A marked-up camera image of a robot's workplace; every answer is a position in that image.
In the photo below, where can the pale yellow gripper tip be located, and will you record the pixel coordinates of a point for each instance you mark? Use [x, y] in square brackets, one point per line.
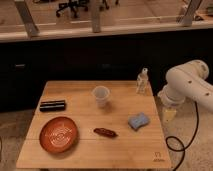
[168, 114]

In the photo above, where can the dark red chili pepper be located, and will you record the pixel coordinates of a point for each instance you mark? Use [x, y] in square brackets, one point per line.
[105, 132]

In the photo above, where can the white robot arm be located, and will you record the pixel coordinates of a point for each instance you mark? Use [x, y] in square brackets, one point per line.
[183, 81]

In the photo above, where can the blue sponge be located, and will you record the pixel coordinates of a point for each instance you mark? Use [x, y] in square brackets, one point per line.
[138, 121]

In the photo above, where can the clear plastic bottle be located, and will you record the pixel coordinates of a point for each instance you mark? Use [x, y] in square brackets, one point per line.
[142, 81]

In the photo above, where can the translucent plastic cup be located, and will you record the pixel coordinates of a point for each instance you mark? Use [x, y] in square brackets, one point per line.
[101, 95]

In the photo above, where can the black rectangular box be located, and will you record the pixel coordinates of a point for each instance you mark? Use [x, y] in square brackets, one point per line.
[52, 105]

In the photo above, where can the black office chair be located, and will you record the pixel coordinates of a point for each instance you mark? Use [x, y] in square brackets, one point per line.
[73, 5]

